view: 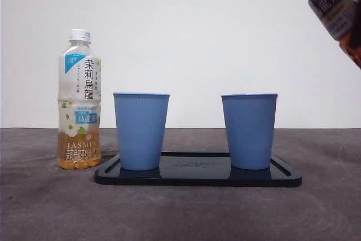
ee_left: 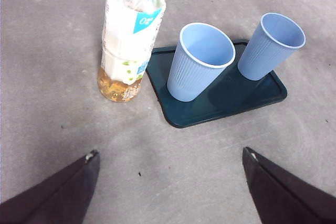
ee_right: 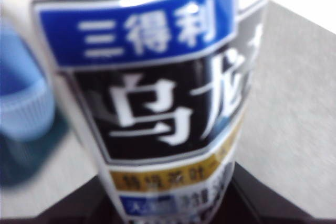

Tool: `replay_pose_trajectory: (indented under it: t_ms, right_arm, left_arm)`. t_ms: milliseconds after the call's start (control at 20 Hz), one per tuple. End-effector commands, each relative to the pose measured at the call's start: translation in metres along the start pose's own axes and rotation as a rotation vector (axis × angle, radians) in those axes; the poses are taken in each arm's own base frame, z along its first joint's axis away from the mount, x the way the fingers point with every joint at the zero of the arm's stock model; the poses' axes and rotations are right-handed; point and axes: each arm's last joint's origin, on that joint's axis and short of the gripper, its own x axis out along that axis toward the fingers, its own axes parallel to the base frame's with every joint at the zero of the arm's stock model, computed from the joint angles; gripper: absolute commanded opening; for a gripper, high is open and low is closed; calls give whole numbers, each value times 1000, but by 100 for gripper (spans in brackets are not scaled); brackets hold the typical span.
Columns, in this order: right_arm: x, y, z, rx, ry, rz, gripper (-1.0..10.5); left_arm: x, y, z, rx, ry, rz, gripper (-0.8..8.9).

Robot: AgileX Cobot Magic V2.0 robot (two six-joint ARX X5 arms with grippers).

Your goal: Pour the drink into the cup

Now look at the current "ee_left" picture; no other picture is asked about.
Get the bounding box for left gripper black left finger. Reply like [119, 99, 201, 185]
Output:
[0, 150, 101, 224]

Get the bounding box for dark blue flat tray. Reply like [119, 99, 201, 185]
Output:
[145, 38, 288, 130]

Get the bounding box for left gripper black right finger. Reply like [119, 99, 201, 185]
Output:
[241, 146, 336, 224]

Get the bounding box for blue ribbed plastic cup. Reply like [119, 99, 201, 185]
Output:
[166, 22, 236, 103]
[237, 12, 307, 82]

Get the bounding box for jasmine tea bottle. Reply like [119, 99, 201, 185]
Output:
[97, 0, 166, 103]

